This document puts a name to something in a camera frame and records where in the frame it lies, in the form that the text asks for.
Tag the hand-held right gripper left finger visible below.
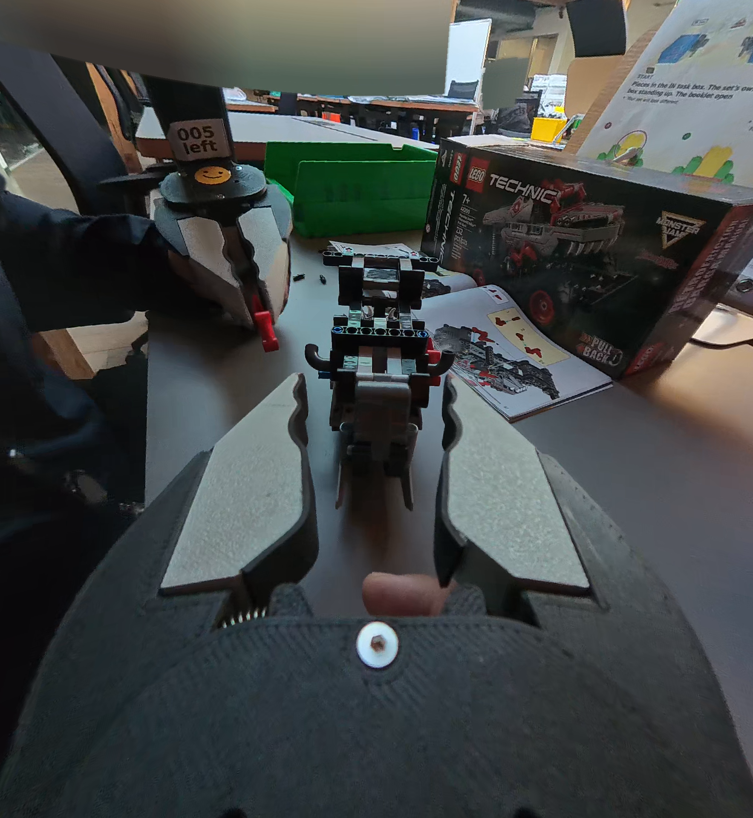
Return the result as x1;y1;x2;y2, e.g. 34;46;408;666
159;372;321;598

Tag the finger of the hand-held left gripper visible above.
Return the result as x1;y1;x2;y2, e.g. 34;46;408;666
177;217;257;332
237;204;293;318

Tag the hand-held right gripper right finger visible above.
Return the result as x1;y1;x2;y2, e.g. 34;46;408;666
433;376;591;592

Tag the grey dinosaur lego model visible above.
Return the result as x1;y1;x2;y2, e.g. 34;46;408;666
305;249;457;512

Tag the person's left forearm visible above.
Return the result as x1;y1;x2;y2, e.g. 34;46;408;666
0;147;182;333

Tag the lego instruction booklet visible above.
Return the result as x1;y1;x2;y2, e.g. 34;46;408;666
328;242;614;424

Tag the black lego set box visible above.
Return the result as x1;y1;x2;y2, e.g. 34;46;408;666
420;134;753;382

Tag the person's left hand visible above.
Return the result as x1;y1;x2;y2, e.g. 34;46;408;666
168;249;239;323

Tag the person's right hand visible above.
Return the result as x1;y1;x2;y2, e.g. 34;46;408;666
360;570;459;617

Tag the green plastic bin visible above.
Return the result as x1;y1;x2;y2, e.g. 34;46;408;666
264;141;439;239

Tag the black badge reel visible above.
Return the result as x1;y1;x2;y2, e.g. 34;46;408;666
63;469;144;515

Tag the black office chair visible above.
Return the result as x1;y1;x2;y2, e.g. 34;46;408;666
0;32;155;219

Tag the person's dark navy clothing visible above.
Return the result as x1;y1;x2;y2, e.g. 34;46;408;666
0;147;150;800

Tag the white board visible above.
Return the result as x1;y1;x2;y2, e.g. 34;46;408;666
447;19;493;101

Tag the black hanging box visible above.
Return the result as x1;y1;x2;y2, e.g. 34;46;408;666
567;0;628;58

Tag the wooden post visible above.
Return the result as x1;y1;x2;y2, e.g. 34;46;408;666
31;313;149;382

